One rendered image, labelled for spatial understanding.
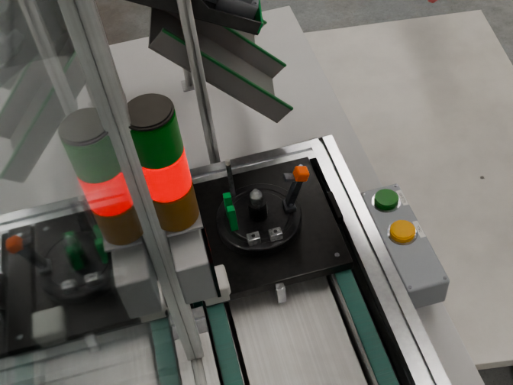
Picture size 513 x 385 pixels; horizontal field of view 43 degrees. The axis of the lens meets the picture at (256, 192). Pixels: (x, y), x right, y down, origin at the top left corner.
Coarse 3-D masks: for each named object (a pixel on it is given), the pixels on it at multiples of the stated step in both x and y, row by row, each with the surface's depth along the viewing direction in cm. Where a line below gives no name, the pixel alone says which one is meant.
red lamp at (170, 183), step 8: (184, 152) 65; (184, 160) 65; (144, 168) 64; (168, 168) 64; (176, 168) 64; (184, 168) 66; (144, 176) 65; (152, 176) 64; (160, 176) 64; (168, 176) 64; (176, 176) 65; (184, 176) 66; (152, 184) 65; (160, 184) 65; (168, 184) 65; (176, 184) 66; (184, 184) 67; (152, 192) 66; (160, 192) 66; (168, 192) 66; (176, 192) 66; (184, 192) 67; (160, 200) 67; (168, 200) 67
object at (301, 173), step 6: (300, 168) 101; (306, 168) 101; (288, 174) 102; (294, 174) 102; (300, 174) 100; (306, 174) 101; (288, 180) 101; (294, 180) 101; (300, 180) 101; (306, 180) 102; (294, 186) 103; (300, 186) 103; (288, 192) 105; (294, 192) 103; (288, 198) 105; (294, 198) 104; (288, 204) 105
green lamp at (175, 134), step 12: (132, 132) 60; (144, 132) 60; (156, 132) 60; (168, 132) 61; (144, 144) 61; (156, 144) 61; (168, 144) 62; (180, 144) 64; (144, 156) 62; (156, 156) 62; (168, 156) 63; (180, 156) 64; (156, 168) 63
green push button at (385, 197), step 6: (378, 192) 110; (384, 192) 109; (390, 192) 109; (378, 198) 109; (384, 198) 109; (390, 198) 109; (396, 198) 108; (378, 204) 108; (384, 204) 108; (390, 204) 108; (396, 204) 108
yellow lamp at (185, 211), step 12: (192, 192) 69; (156, 204) 68; (168, 204) 67; (180, 204) 68; (192, 204) 70; (168, 216) 69; (180, 216) 69; (192, 216) 71; (168, 228) 71; (180, 228) 71
